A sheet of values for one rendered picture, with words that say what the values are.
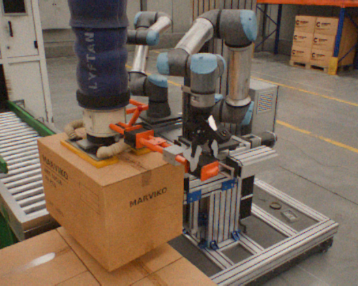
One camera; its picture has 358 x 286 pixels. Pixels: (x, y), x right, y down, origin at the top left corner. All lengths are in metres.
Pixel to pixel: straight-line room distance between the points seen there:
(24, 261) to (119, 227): 0.61
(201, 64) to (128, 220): 0.73
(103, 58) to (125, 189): 0.51
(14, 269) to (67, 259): 0.23
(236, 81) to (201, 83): 0.55
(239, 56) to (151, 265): 1.02
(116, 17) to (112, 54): 0.14
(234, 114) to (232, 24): 0.42
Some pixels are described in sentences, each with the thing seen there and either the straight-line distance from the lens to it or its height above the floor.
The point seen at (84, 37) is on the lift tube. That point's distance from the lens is 1.47.
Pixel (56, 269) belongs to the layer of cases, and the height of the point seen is 0.54.
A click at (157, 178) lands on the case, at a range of 1.50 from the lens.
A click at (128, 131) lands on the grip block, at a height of 1.22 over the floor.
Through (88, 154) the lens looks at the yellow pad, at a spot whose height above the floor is 1.10.
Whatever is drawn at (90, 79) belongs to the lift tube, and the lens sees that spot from 1.49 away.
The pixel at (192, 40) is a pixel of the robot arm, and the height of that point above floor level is 1.57.
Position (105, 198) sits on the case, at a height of 1.02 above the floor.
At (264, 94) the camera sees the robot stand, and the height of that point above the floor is 1.19.
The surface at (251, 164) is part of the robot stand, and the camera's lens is 1.82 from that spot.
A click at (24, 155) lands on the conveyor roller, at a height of 0.53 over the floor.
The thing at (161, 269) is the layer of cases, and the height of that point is 0.54.
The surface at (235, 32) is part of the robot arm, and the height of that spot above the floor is 1.58.
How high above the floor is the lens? 1.72
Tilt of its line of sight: 23 degrees down
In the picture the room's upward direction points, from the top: 1 degrees clockwise
